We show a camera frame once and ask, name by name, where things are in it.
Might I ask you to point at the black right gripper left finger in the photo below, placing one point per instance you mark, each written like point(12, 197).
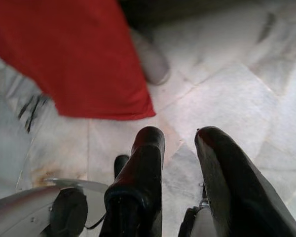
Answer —
point(138, 172)

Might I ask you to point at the grey sofa leg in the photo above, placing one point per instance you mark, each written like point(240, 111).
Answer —
point(154, 63)

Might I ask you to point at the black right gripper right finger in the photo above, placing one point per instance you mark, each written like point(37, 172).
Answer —
point(234, 187)

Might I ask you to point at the red pillow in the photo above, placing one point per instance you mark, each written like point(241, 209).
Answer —
point(71, 56)

